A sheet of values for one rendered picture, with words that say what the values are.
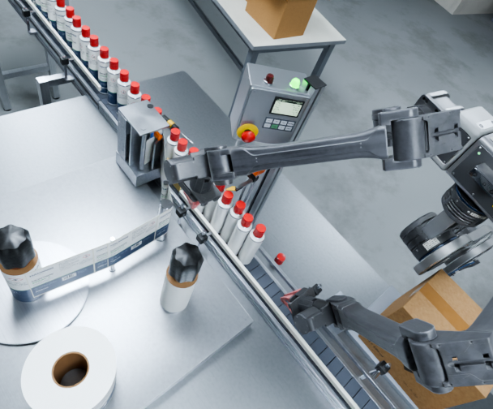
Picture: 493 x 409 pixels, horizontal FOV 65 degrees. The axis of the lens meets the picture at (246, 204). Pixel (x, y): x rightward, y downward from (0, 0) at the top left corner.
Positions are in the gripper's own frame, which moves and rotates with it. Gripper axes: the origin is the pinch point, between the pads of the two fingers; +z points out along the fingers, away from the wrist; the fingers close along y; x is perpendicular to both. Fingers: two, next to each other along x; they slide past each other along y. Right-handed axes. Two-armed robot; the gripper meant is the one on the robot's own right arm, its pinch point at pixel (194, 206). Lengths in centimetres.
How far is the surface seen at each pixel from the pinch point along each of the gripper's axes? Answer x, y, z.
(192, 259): -9.4, 12.4, 1.3
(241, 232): 16.2, 7.9, 15.6
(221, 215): 16.8, -1.8, 18.5
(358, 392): 21, 67, 31
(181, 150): 17.7, -27.9, 12.6
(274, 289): 21.4, 26.4, 30.7
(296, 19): 160, -99, 24
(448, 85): 432, -50, 110
